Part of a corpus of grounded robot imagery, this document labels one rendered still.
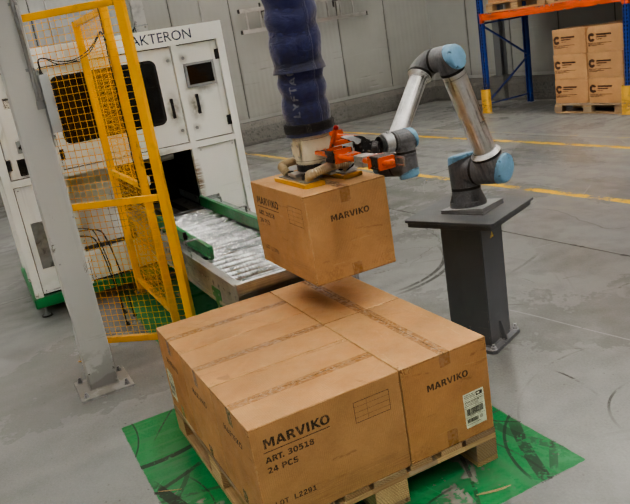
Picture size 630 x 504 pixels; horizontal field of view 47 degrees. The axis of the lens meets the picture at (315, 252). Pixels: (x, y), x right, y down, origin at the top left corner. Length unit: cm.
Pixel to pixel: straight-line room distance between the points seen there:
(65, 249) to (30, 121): 70
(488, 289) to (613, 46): 753
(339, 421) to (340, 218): 92
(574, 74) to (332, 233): 871
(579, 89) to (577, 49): 57
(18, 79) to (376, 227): 199
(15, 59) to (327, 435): 249
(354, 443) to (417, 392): 30
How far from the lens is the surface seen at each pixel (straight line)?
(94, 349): 429
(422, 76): 349
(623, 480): 301
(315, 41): 318
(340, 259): 310
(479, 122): 355
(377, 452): 273
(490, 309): 389
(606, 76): 1114
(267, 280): 369
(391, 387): 265
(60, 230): 410
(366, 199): 312
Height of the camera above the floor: 175
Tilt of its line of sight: 17 degrees down
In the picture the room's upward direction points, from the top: 10 degrees counter-clockwise
